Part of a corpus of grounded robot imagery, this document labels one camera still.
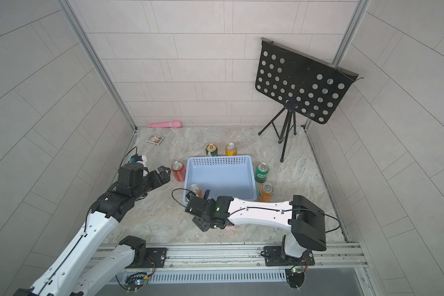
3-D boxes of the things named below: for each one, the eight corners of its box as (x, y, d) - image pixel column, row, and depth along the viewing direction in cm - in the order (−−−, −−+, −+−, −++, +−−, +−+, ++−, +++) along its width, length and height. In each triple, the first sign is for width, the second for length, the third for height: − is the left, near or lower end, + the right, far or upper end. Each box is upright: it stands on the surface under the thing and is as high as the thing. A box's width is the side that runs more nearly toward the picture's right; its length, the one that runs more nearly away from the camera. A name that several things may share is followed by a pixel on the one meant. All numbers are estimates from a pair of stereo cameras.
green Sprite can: (254, 183, 94) (257, 173, 86) (253, 173, 98) (255, 162, 90) (266, 183, 94) (270, 173, 86) (265, 173, 98) (268, 162, 90)
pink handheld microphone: (150, 128, 119) (148, 124, 115) (151, 125, 121) (149, 120, 118) (180, 128, 119) (179, 124, 116) (181, 125, 121) (180, 120, 118)
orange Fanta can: (258, 203, 87) (261, 194, 79) (257, 192, 91) (260, 182, 83) (270, 203, 87) (274, 194, 79) (269, 192, 91) (273, 182, 83)
